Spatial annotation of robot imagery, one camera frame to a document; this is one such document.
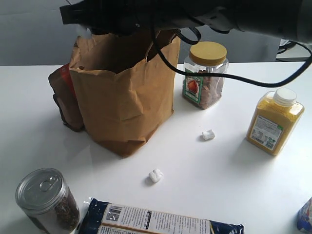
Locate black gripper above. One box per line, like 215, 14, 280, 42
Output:
59, 0, 156, 37

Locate white foam piece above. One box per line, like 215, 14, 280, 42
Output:
202, 129, 215, 141
149, 169, 163, 183

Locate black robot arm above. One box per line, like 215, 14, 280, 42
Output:
59, 0, 312, 44

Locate brown paper bag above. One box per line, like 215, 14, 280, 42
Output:
69, 30, 180, 157

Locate brown coffee pouch red label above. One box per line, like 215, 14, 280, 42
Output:
48, 64, 84, 132

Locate clear nut jar yellow lid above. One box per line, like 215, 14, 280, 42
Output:
182, 41, 229, 110

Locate yellow grain bottle white cap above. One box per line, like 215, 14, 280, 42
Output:
246, 88, 305, 156

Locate clear can silver pull-tab lid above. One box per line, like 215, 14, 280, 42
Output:
15, 168, 80, 234

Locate dark blue pasta package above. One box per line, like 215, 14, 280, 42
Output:
76, 198, 245, 234

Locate blue white package corner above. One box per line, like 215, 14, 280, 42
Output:
297, 198, 312, 234

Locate black cable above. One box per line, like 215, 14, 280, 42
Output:
150, 14, 312, 88

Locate background desk with cables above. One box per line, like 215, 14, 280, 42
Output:
276, 39, 310, 62

